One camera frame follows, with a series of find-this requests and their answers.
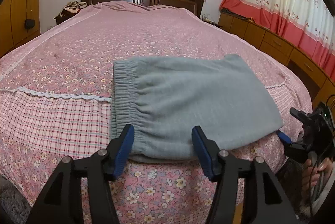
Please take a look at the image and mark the grey fleece pants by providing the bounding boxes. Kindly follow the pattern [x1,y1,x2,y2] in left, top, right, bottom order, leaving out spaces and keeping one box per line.
[111,54,283,163]

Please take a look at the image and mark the person's right hand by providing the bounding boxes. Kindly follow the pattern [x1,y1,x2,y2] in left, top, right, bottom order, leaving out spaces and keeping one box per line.
[301,158,334,198]

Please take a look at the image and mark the wooden drawer cabinet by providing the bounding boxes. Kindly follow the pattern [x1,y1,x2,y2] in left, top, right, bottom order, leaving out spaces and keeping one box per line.
[218,12,334,111]

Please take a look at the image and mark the dark grey floor rug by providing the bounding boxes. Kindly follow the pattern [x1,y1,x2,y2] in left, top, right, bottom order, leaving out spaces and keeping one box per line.
[1,176,31,223]

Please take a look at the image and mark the pink floral bedspread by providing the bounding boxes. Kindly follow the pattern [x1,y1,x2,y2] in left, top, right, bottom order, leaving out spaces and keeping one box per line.
[1,1,312,223]

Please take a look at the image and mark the cream and red curtain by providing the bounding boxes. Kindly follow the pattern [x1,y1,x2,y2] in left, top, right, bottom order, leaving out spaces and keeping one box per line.
[220,0,334,78]

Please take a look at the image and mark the crumpled clothes pile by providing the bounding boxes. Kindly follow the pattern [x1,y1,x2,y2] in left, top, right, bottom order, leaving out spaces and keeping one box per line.
[59,1,88,17]

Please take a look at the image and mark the orange wooden wardrobe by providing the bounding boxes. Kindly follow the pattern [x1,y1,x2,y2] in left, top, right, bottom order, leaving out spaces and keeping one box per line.
[1,0,40,57]

